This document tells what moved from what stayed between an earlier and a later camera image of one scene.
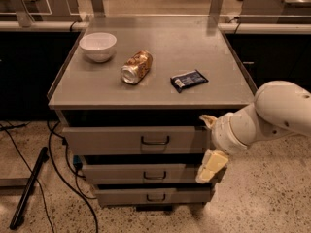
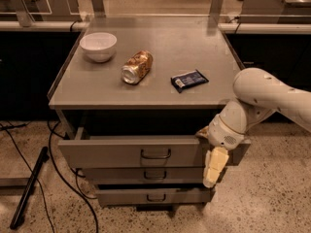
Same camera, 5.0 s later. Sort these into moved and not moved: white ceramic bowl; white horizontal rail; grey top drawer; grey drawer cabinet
Moved: grey top drawer
Not moved: white horizontal rail; grey drawer cabinet; white ceramic bowl
